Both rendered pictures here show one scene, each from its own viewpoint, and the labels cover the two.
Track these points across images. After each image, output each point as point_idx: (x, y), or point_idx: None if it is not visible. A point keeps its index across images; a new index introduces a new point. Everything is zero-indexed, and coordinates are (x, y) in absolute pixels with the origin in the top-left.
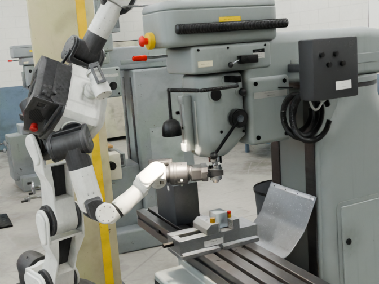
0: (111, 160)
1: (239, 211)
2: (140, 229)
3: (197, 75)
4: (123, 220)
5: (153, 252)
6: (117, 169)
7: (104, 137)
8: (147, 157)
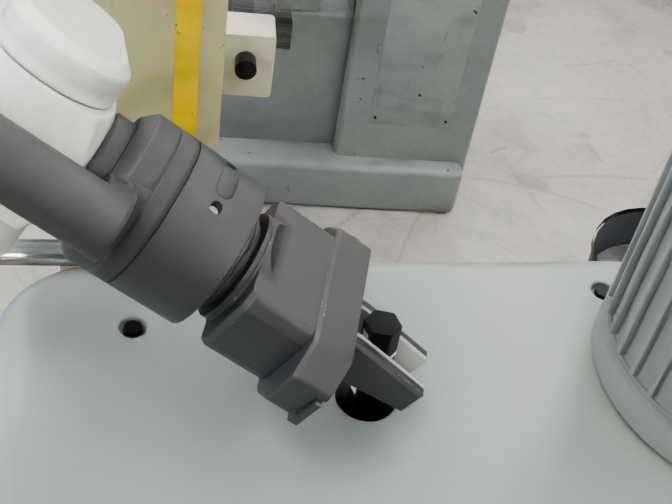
0: (250, 49)
1: (579, 150)
2: (314, 167)
3: None
4: (284, 129)
5: (328, 225)
6: (259, 75)
7: (217, 25)
8: (377, 9)
